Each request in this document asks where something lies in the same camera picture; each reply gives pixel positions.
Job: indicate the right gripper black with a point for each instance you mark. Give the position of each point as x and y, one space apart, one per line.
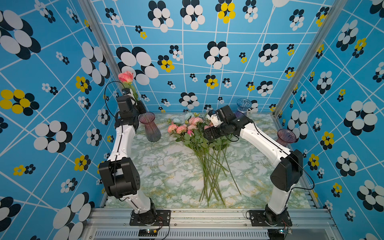
212 130

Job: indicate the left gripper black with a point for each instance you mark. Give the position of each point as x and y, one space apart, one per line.
139 105

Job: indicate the single pink rose stem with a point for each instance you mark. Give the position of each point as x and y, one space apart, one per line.
127 79

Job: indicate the pink grey ribbed glass vase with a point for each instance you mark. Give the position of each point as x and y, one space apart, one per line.
153 133

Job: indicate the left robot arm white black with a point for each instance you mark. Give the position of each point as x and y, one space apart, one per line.
119 175

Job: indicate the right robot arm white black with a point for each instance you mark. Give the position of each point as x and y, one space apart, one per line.
288 164

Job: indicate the purple blue ribbed glass vase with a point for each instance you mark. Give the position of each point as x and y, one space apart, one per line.
243 105

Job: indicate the bunch of pink flowers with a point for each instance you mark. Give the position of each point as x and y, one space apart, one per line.
211 154

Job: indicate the right green circuit board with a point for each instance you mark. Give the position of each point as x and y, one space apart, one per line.
275 234

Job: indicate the green circuit board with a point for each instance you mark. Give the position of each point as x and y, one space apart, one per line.
148 233
275 234

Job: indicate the left green circuit board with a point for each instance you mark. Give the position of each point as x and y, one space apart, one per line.
148 233

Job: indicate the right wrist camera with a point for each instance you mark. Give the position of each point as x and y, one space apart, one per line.
214 119

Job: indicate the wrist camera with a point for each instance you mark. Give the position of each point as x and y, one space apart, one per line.
127 92
214 119

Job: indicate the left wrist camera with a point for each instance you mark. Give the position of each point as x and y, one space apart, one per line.
127 92

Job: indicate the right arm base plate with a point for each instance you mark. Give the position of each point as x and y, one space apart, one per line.
260 218

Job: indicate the left aluminium corner post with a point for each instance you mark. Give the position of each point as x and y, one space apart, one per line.
91 16

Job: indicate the aluminium corner post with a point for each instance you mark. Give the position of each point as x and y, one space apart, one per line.
335 11
91 16

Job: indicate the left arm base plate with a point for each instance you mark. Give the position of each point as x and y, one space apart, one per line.
150 218

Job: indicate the aluminium front frame rail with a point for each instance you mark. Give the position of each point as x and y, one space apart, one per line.
210 224

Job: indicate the right aluminium corner post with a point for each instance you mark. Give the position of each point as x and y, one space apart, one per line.
335 11

